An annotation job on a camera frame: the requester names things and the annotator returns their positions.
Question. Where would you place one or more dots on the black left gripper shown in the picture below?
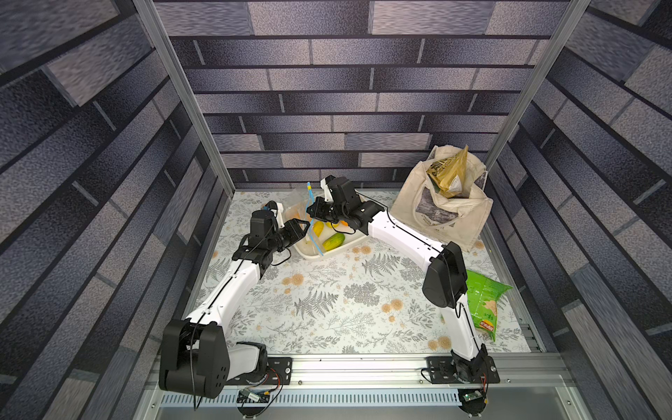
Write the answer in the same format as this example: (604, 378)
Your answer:
(294, 230)

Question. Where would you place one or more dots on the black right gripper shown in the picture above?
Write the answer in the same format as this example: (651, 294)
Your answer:
(325, 208)

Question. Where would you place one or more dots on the white oval plastic tray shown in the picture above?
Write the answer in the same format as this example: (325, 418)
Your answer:
(321, 239)

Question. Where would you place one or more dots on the clear blue-zipper zip-top bag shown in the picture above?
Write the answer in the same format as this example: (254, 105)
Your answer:
(295, 206)

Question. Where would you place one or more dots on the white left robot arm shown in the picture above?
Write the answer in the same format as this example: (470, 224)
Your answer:
(195, 356)

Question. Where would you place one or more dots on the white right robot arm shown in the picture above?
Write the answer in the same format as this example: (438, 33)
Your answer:
(445, 284)

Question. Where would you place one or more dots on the small yellow mango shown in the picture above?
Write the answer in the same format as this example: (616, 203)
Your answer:
(318, 228)

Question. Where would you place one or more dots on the green mango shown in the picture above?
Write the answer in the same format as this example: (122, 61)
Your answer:
(333, 242)

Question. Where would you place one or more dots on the beige canvas tote bag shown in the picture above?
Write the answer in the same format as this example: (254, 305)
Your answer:
(458, 219)

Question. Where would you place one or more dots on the green snack bag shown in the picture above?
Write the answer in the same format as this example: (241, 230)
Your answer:
(483, 295)

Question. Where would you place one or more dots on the gold foil snack packet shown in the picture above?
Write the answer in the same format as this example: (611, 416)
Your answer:
(448, 174)

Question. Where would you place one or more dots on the left small circuit board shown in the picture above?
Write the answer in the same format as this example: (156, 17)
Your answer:
(249, 396)

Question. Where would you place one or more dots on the small circuit board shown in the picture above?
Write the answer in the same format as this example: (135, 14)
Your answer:
(249, 396)
(472, 402)

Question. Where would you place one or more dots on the right small circuit board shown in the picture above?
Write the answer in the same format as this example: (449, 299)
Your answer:
(472, 402)

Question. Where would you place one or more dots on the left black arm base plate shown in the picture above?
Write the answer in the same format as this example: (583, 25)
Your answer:
(278, 370)

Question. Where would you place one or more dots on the aluminium front rail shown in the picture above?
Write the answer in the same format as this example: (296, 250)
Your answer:
(506, 370)

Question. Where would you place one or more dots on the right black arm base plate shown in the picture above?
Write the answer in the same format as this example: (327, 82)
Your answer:
(445, 370)

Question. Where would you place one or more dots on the left aluminium frame post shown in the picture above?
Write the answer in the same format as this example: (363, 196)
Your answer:
(149, 16)

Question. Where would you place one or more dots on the aluminium frame post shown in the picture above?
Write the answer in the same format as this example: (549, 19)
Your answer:
(149, 16)
(566, 26)

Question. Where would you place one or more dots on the right aluminium frame post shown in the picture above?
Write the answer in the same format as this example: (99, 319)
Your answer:
(566, 26)

